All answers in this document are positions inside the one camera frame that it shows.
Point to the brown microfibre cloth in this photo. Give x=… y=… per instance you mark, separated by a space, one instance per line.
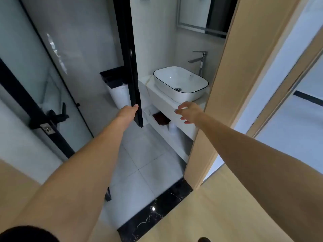
x=161 y=118

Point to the person's right hand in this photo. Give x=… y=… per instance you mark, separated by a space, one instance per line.
x=191 y=112

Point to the person's left hand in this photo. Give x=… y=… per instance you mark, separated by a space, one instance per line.
x=129 y=113

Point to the person's left forearm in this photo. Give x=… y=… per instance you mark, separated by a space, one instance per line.
x=83 y=173

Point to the chrome faucet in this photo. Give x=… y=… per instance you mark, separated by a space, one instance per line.
x=201 y=61

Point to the black marble threshold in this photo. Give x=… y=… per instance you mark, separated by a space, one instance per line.
x=156 y=211

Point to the wall mirror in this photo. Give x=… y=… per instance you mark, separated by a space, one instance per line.
x=194 y=12

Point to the white sink basin black rim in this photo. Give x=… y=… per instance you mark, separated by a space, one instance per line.
x=176 y=83

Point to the black framed glass partition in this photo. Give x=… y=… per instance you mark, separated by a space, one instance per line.
x=128 y=35

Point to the black shirt sleeve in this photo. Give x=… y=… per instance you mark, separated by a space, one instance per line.
x=27 y=235

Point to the wooden door frame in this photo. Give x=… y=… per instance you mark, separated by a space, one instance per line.
x=277 y=102
x=239 y=60

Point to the person's right forearm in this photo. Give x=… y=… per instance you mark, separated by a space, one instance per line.
x=252 y=168

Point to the black framed frosted glass door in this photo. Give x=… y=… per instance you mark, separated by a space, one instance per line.
x=22 y=93

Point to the white marble vanity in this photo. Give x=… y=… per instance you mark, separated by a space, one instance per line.
x=161 y=103

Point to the black plastic caddy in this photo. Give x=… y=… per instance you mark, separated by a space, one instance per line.
x=112 y=76

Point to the white toilet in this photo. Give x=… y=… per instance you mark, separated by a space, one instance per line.
x=121 y=97

